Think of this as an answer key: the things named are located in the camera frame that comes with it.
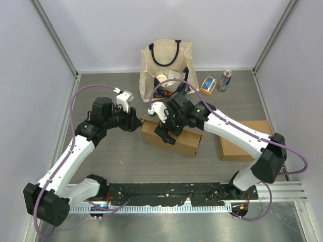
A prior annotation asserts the beige canvas tote bag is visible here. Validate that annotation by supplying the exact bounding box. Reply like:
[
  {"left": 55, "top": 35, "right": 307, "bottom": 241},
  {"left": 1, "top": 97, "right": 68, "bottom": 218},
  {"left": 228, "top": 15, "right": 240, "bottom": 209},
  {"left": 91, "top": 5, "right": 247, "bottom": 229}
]
[{"left": 139, "top": 39, "right": 199, "bottom": 102}]

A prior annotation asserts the brown cardboard box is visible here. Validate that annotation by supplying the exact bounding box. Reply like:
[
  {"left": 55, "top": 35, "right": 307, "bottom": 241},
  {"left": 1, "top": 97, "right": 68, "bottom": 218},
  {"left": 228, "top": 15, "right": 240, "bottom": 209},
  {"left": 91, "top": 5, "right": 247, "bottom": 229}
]
[{"left": 217, "top": 120, "right": 273, "bottom": 162}]

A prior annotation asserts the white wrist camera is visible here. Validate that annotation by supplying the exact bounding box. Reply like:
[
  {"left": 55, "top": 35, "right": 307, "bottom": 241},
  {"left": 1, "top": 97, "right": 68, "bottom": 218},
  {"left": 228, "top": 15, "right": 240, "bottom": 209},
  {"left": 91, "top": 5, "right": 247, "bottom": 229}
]
[
  {"left": 147, "top": 101, "right": 170, "bottom": 123},
  {"left": 113, "top": 88, "right": 134, "bottom": 113}
]

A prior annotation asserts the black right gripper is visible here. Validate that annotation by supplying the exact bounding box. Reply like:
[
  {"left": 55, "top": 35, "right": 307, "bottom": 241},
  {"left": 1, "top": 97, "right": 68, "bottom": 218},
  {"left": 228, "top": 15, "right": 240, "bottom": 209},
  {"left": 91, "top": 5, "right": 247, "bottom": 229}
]
[{"left": 154, "top": 106, "right": 187, "bottom": 145}]

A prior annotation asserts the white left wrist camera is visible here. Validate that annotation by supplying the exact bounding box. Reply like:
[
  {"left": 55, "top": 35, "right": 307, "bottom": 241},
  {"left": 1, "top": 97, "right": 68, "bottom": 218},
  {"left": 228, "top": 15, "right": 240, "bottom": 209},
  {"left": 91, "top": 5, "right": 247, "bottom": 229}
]
[{"left": 113, "top": 88, "right": 134, "bottom": 113}]

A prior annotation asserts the silver blue drink can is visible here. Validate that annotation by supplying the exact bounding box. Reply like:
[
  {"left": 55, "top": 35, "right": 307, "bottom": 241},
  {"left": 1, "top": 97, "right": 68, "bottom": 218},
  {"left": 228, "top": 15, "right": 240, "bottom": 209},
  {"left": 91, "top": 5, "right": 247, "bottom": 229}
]
[{"left": 218, "top": 70, "right": 233, "bottom": 92}]

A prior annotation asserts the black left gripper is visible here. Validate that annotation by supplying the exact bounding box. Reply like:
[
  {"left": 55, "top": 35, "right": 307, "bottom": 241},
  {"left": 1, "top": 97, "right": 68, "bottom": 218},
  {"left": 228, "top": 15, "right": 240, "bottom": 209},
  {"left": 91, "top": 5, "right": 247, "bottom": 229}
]
[{"left": 104, "top": 102, "right": 143, "bottom": 132}]

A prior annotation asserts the tape roll in bag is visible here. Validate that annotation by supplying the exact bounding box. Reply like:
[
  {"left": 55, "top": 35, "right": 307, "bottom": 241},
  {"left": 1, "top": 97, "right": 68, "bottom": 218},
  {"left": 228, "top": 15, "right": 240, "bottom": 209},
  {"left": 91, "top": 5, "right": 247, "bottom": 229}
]
[{"left": 156, "top": 74, "right": 168, "bottom": 83}]

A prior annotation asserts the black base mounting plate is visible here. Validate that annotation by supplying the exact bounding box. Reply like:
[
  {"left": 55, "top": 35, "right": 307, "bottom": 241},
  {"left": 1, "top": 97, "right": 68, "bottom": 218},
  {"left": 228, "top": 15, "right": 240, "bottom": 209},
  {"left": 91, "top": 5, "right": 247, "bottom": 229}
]
[{"left": 90, "top": 183, "right": 258, "bottom": 207}]

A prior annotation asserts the spare cardboard blank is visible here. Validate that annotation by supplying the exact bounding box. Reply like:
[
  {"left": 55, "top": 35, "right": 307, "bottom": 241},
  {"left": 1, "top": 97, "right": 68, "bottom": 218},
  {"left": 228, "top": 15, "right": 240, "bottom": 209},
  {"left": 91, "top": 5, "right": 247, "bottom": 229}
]
[{"left": 140, "top": 118, "right": 202, "bottom": 157}]

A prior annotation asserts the white slotted cable duct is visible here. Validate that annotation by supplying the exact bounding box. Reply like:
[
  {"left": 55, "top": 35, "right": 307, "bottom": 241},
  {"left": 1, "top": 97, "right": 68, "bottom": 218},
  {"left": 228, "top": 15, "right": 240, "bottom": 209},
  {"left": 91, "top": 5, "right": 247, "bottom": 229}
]
[{"left": 70, "top": 203, "right": 232, "bottom": 214}]

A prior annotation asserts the white box in bag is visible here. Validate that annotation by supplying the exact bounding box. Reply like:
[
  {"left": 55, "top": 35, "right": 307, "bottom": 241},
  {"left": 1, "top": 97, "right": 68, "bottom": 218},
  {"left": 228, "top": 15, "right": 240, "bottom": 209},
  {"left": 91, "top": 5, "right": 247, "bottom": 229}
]
[{"left": 168, "top": 70, "right": 182, "bottom": 79}]

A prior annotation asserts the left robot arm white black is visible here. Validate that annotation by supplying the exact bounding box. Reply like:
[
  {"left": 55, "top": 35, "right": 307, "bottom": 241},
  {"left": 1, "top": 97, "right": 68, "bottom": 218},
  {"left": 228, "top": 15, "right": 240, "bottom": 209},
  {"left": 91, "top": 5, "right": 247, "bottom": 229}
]
[{"left": 23, "top": 91, "right": 142, "bottom": 227}]

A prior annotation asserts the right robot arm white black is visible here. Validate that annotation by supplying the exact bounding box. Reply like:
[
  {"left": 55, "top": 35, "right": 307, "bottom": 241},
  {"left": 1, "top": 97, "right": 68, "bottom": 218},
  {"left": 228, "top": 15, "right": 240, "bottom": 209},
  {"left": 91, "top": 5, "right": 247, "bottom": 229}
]
[{"left": 147, "top": 93, "right": 287, "bottom": 199}]

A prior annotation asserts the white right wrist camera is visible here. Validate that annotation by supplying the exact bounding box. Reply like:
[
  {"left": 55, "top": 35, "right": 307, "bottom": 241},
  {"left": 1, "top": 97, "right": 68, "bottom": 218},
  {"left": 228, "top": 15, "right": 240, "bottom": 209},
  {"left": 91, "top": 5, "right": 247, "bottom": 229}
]
[{"left": 147, "top": 101, "right": 170, "bottom": 123}]

